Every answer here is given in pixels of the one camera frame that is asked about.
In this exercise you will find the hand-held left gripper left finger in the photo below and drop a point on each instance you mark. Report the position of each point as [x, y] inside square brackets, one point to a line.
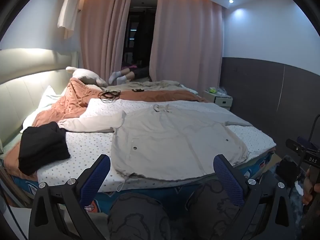
[96, 177]

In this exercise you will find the orange duvet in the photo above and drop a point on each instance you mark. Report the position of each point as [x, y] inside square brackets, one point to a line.
[67, 102]

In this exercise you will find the black folded clothes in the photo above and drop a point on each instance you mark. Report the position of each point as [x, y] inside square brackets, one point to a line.
[42, 147]

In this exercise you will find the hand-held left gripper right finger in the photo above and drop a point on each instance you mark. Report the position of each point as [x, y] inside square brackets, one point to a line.
[227, 180]

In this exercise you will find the white nightstand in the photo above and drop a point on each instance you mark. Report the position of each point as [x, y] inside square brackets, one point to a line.
[220, 101]

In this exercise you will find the blue cartoon bed sheet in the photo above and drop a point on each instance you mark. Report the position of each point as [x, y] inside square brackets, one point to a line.
[162, 200]

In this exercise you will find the beige jacket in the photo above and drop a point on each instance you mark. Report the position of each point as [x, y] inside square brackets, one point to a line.
[175, 142]

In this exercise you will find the person's right hand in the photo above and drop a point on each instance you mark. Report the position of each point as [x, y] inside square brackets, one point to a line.
[312, 187]

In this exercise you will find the pink curtain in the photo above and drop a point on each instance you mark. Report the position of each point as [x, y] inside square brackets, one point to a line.
[102, 35]
[187, 42]

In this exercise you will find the clear plastic bag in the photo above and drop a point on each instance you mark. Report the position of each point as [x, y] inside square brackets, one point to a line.
[221, 91]

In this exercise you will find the small black object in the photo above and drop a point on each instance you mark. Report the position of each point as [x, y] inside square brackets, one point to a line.
[137, 90]

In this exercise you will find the pale green cloth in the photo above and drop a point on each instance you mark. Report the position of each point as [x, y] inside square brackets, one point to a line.
[192, 91]

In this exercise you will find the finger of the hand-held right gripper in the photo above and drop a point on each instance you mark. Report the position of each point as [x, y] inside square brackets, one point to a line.
[297, 146]

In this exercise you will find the beige fuzzy blanket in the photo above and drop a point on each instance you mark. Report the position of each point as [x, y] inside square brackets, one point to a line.
[160, 85]

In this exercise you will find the white pillow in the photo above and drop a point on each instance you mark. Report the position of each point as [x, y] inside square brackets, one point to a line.
[85, 76]
[50, 97]

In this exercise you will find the cream padded headboard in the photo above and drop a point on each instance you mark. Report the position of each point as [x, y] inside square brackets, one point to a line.
[20, 85]

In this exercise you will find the white hanging garment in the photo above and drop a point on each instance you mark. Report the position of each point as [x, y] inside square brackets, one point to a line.
[68, 12]

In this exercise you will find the white floral blanket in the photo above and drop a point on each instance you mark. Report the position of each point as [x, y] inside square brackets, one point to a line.
[82, 142]

